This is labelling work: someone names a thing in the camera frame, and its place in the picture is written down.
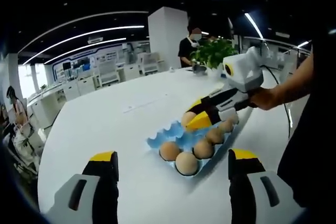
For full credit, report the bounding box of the white office chair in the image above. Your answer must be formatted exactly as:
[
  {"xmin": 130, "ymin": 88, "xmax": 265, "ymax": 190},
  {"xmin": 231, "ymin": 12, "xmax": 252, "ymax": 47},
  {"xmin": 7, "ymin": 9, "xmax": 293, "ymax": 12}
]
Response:
[
  {"xmin": 141, "ymin": 52, "xmax": 160, "ymax": 76},
  {"xmin": 97, "ymin": 60, "xmax": 119, "ymax": 86}
]

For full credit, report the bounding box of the dark grey object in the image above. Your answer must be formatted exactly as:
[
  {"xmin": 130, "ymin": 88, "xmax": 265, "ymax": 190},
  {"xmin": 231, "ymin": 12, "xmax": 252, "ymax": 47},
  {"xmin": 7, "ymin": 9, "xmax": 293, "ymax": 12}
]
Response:
[{"xmin": 192, "ymin": 64, "xmax": 208, "ymax": 76}]

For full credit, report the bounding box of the blue egg tray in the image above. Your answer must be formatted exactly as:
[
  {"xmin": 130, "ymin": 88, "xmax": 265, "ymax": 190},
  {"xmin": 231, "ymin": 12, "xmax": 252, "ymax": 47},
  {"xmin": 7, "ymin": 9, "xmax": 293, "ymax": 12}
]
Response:
[{"xmin": 146, "ymin": 120, "xmax": 238, "ymax": 180}]

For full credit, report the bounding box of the white table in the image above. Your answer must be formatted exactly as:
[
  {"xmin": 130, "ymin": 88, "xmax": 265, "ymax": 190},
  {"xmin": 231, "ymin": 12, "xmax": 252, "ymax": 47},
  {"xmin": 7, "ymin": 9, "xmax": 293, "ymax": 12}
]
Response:
[{"xmin": 38, "ymin": 65, "xmax": 310, "ymax": 224}]

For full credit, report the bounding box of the row of white desks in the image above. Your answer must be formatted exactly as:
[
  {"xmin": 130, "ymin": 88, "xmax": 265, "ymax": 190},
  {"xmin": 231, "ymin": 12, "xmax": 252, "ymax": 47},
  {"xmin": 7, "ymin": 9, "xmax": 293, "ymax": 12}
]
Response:
[{"xmin": 26, "ymin": 65, "xmax": 148, "ymax": 127}]

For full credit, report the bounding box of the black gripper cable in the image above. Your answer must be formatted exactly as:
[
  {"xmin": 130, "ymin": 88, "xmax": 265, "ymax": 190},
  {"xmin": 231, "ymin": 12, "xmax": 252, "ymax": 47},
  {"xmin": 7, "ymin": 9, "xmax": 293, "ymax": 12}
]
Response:
[{"xmin": 261, "ymin": 64, "xmax": 294, "ymax": 140}]

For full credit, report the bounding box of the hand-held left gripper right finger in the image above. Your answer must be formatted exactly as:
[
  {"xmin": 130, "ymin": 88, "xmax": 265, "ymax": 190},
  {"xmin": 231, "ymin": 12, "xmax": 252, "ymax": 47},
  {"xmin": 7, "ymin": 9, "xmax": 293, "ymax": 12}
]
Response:
[{"xmin": 228, "ymin": 148, "xmax": 307, "ymax": 224}]

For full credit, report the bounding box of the person's dark torso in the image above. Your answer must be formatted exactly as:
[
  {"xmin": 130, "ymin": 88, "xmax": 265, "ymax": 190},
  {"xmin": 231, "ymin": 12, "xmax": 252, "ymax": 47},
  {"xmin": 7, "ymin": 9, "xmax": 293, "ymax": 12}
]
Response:
[{"xmin": 277, "ymin": 24, "xmax": 336, "ymax": 209}]

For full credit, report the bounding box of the green potted plant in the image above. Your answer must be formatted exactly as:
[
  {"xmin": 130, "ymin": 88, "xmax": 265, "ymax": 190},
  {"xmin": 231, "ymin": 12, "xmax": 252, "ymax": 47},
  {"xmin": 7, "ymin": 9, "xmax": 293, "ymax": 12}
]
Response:
[{"xmin": 189, "ymin": 38, "xmax": 238, "ymax": 78}]

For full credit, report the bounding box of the person's right hand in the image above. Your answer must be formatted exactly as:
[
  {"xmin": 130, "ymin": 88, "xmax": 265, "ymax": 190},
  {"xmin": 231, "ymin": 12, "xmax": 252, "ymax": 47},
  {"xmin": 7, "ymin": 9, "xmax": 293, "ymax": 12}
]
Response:
[{"xmin": 249, "ymin": 87, "xmax": 280, "ymax": 111}]

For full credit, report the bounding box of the white square pillar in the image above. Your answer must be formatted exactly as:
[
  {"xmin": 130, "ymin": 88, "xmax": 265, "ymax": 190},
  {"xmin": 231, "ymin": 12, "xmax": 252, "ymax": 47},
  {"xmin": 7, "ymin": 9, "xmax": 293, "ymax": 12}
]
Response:
[{"xmin": 148, "ymin": 6, "xmax": 190, "ymax": 74}]

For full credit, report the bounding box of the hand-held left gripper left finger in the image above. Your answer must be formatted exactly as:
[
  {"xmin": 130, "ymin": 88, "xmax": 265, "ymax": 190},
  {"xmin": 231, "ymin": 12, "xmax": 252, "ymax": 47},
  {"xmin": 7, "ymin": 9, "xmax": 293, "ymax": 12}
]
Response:
[{"xmin": 44, "ymin": 151, "xmax": 119, "ymax": 224}]

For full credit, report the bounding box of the long ceiling light strip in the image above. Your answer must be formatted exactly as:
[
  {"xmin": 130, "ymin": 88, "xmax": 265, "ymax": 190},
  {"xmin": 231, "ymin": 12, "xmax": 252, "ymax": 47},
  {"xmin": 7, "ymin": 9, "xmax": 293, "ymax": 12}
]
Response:
[
  {"xmin": 22, "ymin": 25, "xmax": 145, "ymax": 65},
  {"xmin": 44, "ymin": 37, "xmax": 127, "ymax": 65},
  {"xmin": 244, "ymin": 13, "xmax": 264, "ymax": 39}
]

